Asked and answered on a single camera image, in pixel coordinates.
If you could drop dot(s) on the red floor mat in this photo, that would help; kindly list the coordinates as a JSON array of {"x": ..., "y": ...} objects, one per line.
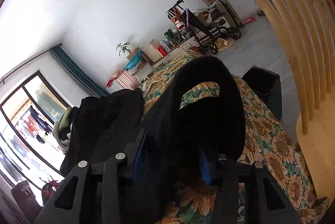
[{"x": 248, "y": 20}]

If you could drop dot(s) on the olive green suitcase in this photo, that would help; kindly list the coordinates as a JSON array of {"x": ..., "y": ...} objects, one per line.
[{"x": 227, "y": 10}]

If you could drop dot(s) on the row of hanging clothes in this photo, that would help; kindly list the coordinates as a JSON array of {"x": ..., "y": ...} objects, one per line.
[{"x": 34, "y": 121}]

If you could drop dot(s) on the low wooden shelf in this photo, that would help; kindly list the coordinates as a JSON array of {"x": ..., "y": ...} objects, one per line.
[{"x": 183, "y": 43}]

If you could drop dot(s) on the potted plant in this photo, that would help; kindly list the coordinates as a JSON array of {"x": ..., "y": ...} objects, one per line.
[{"x": 123, "y": 48}]

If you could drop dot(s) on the red berry branches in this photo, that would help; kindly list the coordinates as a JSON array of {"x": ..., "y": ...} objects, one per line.
[{"x": 51, "y": 187}]

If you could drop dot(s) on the black trash bin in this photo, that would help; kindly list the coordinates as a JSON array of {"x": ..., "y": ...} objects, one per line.
[{"x": 264, "y": 85}]

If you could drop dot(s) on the grey knit sweater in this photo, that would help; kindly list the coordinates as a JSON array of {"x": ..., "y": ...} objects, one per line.
[{"x": 61, "y": 142}]

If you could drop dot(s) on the red box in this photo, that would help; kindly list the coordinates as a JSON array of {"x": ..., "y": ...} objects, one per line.
[{"x": 161, "y": 51}]

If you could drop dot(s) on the teal curtain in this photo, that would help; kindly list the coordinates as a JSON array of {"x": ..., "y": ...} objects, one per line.
[{"x": 78, "y": 72}]

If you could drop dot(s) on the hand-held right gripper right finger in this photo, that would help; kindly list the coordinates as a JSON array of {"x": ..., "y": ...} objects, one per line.
[{"x": 206, "y": 166}]

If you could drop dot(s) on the sunflower blanket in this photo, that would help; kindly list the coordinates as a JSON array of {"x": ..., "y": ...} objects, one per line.
[{"x": 274, "y": 150}]

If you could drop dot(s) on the green garment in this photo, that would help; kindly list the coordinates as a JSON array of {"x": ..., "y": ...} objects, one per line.
[{"x": 64, "y": 119}]

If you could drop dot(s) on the red cloth bundle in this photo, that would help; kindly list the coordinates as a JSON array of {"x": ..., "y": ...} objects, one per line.
[{"x": 110, "y": 82}]

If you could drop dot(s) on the teal basin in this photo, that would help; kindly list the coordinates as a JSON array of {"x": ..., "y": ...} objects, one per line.
[{"x": 133, "y": 63}]

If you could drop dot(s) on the sliding glass door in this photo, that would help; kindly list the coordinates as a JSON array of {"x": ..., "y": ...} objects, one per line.
[{"x": 44, "y": 98}]

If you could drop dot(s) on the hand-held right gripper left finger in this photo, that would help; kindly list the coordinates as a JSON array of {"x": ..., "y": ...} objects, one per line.
[{"x": 138, "y": 156}]

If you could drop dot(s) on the black cart with red items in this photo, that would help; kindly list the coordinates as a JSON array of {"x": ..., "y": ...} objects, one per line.
[{"x": 201, "y": 27}]

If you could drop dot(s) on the plain cardboard box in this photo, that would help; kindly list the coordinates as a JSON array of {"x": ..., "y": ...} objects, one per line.
[{"x": 133, "y": 52}]

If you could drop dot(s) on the wooden chair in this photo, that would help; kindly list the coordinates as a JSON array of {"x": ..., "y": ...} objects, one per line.
[{"x": 301, "y": 30}]

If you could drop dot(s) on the orange paper bag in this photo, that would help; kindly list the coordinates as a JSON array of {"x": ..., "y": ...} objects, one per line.
[{"x": 195, "y": 50}]

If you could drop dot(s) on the white storage bin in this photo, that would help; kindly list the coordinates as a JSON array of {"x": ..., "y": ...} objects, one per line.
[{"x": 151, "y": 52}]

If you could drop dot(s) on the curtain rod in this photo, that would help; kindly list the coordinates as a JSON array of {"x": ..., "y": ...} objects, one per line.
[{"x": 39, "y": 57}]

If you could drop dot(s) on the black knit sweater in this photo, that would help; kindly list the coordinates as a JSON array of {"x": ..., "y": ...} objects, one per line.
[{"x": 183, "y": 129}]

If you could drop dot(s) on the santa doll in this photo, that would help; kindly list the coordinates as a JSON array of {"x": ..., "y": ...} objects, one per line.
[{"x": 179, "y": 22}]

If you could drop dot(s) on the pink suitcase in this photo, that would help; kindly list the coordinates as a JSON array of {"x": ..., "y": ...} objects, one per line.
[{"x": 127, "y": 80}]

